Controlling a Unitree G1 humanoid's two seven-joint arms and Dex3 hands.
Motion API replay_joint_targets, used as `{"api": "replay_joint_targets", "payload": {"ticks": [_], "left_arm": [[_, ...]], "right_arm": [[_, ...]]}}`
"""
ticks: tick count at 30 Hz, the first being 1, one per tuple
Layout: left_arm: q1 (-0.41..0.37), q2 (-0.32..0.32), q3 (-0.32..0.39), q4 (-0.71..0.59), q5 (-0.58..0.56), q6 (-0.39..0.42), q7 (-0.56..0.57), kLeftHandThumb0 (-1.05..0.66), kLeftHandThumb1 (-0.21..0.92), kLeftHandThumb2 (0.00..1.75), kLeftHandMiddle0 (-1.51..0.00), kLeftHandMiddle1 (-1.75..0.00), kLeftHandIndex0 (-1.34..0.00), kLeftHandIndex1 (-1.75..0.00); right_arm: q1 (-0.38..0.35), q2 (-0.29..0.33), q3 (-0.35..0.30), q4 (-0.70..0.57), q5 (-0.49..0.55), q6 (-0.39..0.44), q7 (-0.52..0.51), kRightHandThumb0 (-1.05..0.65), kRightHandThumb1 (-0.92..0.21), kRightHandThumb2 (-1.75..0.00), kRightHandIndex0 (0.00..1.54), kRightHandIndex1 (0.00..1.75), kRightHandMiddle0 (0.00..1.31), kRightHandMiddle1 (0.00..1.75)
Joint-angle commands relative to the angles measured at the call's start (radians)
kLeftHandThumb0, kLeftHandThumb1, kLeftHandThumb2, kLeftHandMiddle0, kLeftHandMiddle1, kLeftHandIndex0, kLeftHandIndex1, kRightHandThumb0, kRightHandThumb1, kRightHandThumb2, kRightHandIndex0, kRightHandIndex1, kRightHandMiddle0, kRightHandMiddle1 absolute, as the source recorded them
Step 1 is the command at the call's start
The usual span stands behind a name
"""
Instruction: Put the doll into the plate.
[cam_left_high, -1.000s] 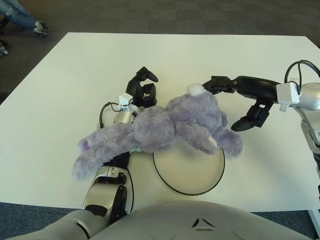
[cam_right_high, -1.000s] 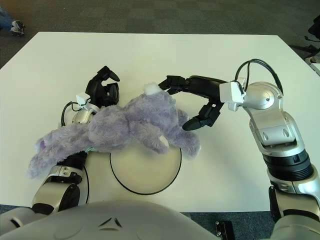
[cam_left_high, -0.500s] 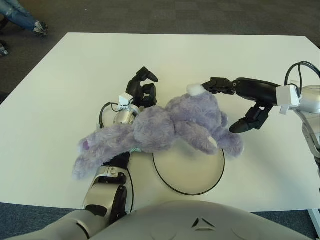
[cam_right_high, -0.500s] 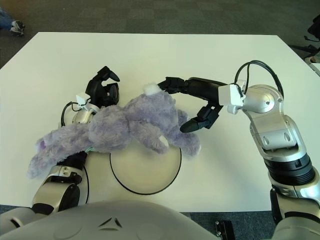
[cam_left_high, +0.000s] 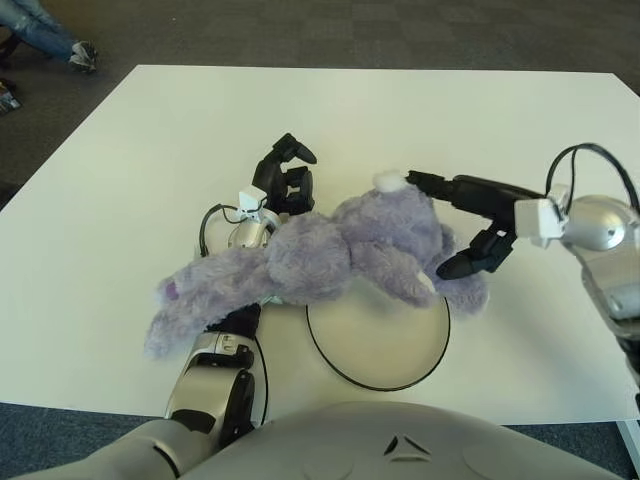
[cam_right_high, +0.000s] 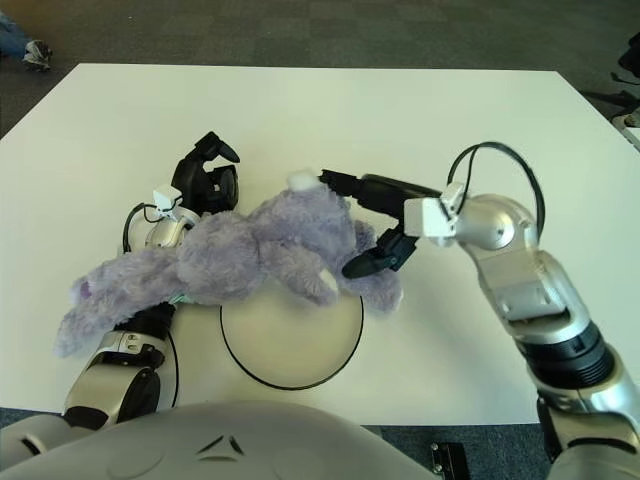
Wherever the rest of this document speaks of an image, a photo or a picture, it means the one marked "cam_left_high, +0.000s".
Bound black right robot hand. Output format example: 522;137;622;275
405;169;549;281

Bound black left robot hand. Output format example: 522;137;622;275
251;132;319;217

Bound purple plush bunny doll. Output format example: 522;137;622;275
143;168;490;361

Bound white plate with black rim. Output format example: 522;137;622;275
305;289;452;391

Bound grey sneaker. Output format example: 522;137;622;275
68;40;99;72

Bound dark multicoloured floor item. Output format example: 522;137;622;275
0;79;22;115

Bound grey robot torso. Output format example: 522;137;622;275
14;399;640;480

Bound person's leg in jeans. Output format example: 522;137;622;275
0;0;79;59

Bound white table leg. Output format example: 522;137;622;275
617;419;640;480

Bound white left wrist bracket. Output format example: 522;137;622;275
237;185;269;224

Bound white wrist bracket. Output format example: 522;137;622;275
237;185;269;224
513;183;571;250

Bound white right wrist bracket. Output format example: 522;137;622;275
513;183;571;250

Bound black left forearm cable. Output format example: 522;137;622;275
198;202;241;261

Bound black forearm cable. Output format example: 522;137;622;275
198;202;241;261
545;142;640;221

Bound black right forearm cable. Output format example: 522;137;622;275
545;142;640;221

